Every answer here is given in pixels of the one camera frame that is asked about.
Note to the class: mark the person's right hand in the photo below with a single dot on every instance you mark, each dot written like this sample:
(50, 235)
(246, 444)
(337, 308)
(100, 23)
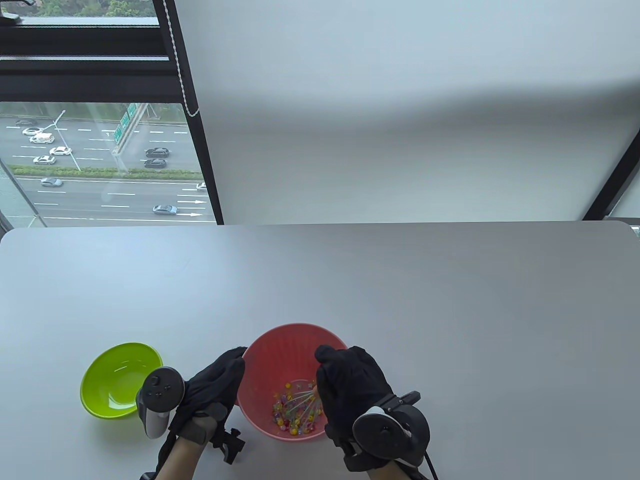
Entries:
(352, 385)

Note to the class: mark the person's left hand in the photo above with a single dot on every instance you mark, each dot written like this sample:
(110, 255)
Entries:
(212, 387)

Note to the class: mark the pile of colourful plastic decorations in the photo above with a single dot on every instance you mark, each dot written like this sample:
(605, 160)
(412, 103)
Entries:
(292, 412)

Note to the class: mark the pink salad bowl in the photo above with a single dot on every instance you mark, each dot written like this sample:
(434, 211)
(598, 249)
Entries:
(272, 355)

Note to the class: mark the green plastic bowl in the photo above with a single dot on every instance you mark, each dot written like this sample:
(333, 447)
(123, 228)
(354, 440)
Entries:
(112, 380)

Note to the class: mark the person's left forearm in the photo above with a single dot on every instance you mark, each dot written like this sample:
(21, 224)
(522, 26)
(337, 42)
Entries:
(182, 460)

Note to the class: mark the person's right forearm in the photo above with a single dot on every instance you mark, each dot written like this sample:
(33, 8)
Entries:
(392, 474)

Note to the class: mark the grey left hand controller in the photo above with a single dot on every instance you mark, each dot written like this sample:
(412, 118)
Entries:
(157, 400)

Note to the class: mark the black right hand controller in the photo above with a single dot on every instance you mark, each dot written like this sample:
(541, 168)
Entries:
(392, 432)

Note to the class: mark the white roller blind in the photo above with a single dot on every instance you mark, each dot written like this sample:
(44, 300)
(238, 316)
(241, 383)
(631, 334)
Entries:
(400, 110)

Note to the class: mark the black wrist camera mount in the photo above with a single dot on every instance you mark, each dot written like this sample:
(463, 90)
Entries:
(231, 442)

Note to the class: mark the black window frame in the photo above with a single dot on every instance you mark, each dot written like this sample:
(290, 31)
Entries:
(90, 50)

